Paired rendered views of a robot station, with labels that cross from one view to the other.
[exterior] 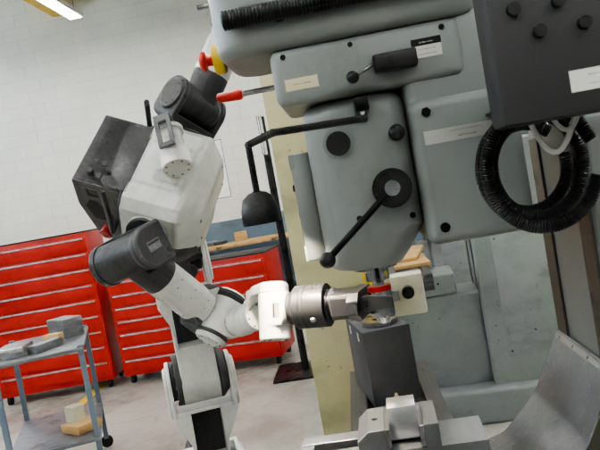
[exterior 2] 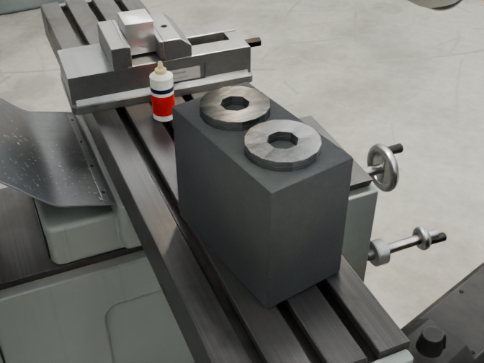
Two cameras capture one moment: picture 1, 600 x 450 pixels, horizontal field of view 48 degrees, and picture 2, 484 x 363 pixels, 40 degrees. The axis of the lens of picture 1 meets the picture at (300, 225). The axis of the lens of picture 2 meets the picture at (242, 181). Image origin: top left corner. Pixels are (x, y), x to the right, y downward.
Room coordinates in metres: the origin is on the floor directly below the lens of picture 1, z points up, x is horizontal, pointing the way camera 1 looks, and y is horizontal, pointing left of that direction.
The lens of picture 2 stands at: (2.33, -0.48, 1.56)
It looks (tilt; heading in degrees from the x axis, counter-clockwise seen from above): 37 degrees down; 152
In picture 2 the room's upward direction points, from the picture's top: straight up
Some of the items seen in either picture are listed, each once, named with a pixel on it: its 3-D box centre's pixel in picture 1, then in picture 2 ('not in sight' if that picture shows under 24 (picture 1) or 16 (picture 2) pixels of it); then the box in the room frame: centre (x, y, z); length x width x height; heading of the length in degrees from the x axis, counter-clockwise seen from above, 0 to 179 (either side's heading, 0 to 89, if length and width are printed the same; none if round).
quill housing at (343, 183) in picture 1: (363, 183); not in sight; (1.32, -0.14, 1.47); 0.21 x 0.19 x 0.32; 176
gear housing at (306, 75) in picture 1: (363, 72); not in sight; (1.32, -0.17, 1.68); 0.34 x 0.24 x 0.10; 86
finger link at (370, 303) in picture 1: (377, 303); not in sight; (1.29, -0.12, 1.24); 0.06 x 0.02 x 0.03; 70
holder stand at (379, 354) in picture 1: (380, 353); (256, 186); (1.73, -0.15, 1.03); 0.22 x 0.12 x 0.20; 6
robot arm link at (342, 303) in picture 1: (337, 304); not in sight; (1.35, -0.05, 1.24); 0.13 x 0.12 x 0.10; 160
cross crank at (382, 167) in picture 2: not in sight; (369, 171); (1.36, 0.37, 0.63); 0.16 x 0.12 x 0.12; 86
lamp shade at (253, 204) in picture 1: (259, 207); not in sight; (1.27, 0.07, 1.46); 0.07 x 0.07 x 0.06
